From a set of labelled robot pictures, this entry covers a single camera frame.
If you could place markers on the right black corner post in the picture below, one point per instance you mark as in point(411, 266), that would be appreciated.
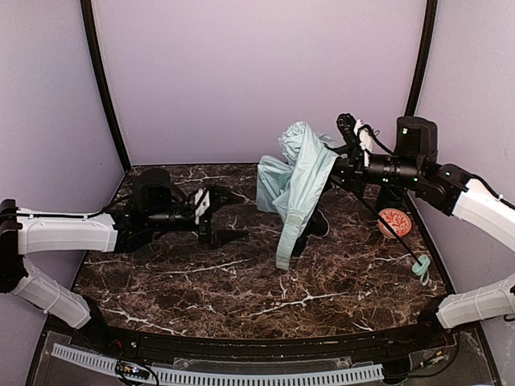
point(424, 49)

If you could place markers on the dark green cup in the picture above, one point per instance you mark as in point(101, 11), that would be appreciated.
point(391, 197)

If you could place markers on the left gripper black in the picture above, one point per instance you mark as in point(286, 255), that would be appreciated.
point(204, 224)

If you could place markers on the left black corner post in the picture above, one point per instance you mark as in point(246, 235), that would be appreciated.
point(90, 30)

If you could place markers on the mint green folding umbrella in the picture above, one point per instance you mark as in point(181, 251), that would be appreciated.
point(292, 188)

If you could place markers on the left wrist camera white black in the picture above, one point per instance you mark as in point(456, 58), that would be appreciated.
point(201, 203)

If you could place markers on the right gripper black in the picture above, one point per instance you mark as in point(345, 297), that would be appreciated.
point(351, 168)

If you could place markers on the black corner post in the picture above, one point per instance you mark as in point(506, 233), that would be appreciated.
point(90, 30)
point(424, 49)

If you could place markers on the red white patterned bowl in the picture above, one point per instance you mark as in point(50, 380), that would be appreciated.
point(398, 220)

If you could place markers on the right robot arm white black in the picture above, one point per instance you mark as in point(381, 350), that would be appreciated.
point(413, 166)

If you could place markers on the grey slotted cable duct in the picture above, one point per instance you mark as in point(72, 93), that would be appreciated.
point(160, 375)

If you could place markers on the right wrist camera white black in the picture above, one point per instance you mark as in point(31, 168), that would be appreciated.
point(357, 137)

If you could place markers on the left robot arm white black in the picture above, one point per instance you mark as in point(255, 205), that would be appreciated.
point(155, 206)

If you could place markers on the black front frame rail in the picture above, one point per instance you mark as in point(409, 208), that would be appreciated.
point(146, 342)

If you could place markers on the small green circuit board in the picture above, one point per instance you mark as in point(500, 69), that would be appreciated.
point(131, 371)

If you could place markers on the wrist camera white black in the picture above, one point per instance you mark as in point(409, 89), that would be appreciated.
point(201, 203)
point(357, 137)

